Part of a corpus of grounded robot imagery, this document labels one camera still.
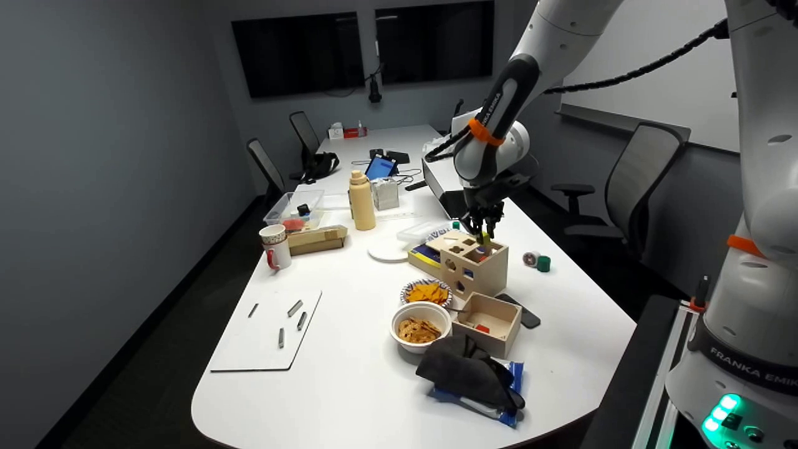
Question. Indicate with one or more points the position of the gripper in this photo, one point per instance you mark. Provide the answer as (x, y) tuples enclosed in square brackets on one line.
[(481, 196)]

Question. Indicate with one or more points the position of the yellow block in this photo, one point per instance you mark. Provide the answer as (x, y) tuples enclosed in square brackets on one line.
[(484, 239)]

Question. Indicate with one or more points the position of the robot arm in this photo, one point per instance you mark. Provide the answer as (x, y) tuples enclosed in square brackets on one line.
[(767, 156)]

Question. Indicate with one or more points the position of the wooden shape sorter box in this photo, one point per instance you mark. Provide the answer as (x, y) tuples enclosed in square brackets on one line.
[(477, 271)]

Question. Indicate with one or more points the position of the blue and yellow box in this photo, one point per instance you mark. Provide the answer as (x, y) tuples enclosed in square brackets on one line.
[(425, 257)]

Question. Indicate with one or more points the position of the white square box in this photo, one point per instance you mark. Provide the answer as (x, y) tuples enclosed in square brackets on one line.
[(386, 194)]

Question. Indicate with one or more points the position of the open wooden box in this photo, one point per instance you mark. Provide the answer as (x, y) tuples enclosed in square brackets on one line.
[(499, 337)]

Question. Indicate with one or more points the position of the red box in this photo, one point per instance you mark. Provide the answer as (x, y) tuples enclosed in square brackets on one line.
[(355, 133)]

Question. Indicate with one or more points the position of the long wooden box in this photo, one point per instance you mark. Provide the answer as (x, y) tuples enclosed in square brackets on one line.
[(318, 240)]

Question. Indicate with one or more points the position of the tissue box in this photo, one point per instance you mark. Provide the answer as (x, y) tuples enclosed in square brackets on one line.
[(336, 131)]

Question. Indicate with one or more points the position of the red object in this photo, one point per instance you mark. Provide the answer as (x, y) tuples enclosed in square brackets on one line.
[(292, 224)]

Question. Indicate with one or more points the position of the roll of tape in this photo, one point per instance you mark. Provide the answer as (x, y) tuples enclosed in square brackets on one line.
[(530, 259)]

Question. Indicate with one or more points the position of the grey laptop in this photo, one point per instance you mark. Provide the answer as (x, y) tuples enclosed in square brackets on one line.
[(439, 181)]

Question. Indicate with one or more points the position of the clear plastic container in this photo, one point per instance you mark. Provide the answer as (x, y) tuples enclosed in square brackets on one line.
[(418, 232)]

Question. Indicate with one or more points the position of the green cylinder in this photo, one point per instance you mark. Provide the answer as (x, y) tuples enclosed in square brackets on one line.
[(543, 264)]

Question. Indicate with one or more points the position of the black remote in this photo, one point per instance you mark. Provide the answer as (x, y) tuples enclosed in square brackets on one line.
[(416, 185)]

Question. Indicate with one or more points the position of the patterned bowl of chips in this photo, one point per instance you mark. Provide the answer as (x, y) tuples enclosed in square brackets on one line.
[(427, 292)]

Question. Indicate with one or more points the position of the white round lid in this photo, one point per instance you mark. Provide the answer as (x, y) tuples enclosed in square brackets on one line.
[(386, 251)]

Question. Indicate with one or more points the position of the black phone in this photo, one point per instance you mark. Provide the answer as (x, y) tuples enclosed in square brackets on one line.
[(530, 318)]

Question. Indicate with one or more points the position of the black device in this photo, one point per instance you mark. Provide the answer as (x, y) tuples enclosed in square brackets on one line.
[(393, 156)]

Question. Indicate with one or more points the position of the tablet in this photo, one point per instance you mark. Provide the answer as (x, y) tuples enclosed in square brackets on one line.
[(379, 168)]

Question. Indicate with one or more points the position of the tan bottle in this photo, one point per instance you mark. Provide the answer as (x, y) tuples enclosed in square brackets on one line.
[(362, 206)]

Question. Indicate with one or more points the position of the white bowl of crackers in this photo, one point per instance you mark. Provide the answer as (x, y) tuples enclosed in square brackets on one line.
[(418, 330)]

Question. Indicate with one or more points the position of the black cloth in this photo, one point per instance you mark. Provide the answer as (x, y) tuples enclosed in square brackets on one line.
[(464, 371)]

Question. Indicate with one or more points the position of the office chair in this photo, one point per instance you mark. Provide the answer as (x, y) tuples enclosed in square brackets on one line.
[(304, 132), (642, 181), (267, 167)]

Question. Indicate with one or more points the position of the black webcam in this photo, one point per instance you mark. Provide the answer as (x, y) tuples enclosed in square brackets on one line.
[(374, 90)]

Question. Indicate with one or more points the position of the black bag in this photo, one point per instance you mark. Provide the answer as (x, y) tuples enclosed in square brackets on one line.
[(321, 165)]

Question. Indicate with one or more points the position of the small black bottle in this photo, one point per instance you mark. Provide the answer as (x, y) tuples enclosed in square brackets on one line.
[(303, 211)]

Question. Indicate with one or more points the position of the blue packet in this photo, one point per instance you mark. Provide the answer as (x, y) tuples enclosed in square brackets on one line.
[(480, 410)]

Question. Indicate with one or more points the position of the clear plastic bin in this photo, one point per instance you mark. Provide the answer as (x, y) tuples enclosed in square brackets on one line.
[(287, 209)]

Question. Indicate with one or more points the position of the grey marker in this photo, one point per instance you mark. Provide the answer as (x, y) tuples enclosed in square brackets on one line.
[(295, 308), (302, 321), (281, 337), (253, 310)]

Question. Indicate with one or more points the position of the white and red mug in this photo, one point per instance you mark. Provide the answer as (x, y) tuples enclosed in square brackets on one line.
[(277, 249)]

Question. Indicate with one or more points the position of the whiteboard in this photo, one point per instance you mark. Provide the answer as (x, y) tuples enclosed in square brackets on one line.
[(667, 81)]

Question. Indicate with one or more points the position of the white board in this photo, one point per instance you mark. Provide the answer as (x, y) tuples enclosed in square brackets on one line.
[(262, 349)]

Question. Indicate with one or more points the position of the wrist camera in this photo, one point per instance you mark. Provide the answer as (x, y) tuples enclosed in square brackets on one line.
[(514, 181)]

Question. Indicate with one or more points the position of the wall monitor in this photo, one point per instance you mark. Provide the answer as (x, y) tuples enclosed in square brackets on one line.
[(298, 55), (434, 41)]

